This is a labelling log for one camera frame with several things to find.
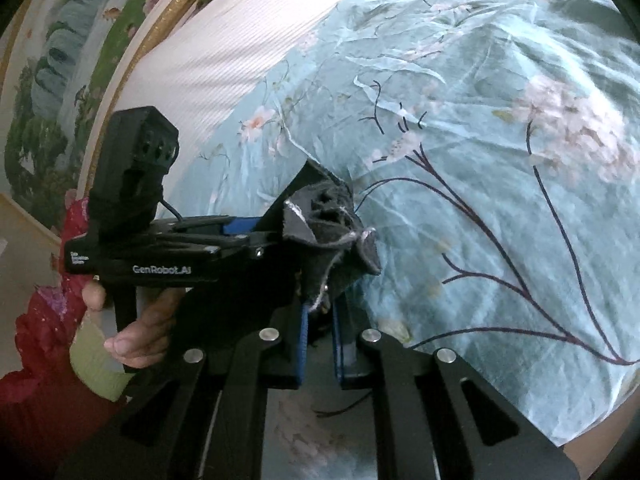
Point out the person's left hand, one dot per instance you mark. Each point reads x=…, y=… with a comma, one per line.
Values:
x=150, y=330

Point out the person's left forearm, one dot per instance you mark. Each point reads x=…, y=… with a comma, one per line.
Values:
x=45, y=340

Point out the dark grey pants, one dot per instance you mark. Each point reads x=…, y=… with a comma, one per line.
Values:
x=325, y=230

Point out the gold framed landscape painting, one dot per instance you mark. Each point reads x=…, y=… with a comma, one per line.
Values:
x=60, y=85

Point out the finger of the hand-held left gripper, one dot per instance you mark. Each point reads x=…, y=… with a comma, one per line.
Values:
x=250, y=251
x=240, y=226

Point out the person's red clothing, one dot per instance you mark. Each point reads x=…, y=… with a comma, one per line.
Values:
x=75, y=225

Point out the teal floral bed sheet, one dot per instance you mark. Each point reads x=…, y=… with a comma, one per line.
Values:
x=500, y=210

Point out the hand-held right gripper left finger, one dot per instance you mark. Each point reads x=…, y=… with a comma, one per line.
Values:
x=301, y=350

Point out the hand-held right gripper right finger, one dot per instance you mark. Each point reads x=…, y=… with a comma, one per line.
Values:
x=340, y=355

